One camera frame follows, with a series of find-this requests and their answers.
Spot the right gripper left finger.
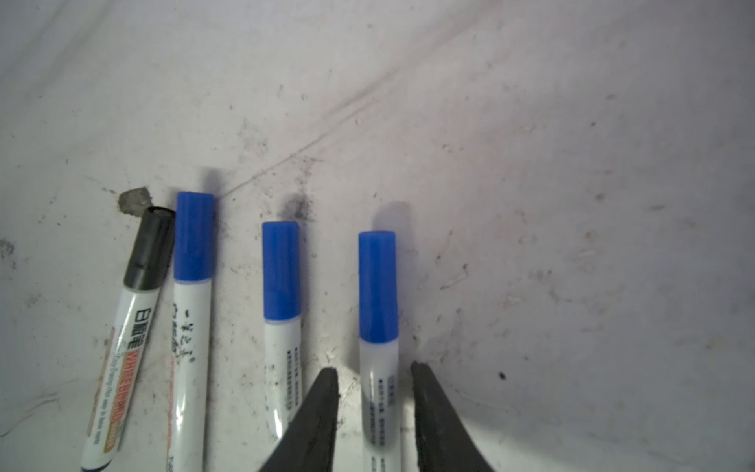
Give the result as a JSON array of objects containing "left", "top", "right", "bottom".
[{"left": 260, "top": 368, "right": 339, "bottom": 472}]

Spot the white marker pen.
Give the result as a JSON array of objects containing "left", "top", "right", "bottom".
[
  {"left": 166, "top": 192, "right": 214, "bottom": 471},
  {"left": 80, "top": 206, "right": 175, "bottom": 471},
  {"left": 261, "top": 221, "right": 303, "bottom": 440},
  {"left": 358, "top": 231, "right": 401, "bottom": 471}
]

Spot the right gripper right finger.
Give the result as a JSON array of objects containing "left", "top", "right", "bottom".
[{"left": 410, "top": 362, "right": 493, "bottom": 472}]

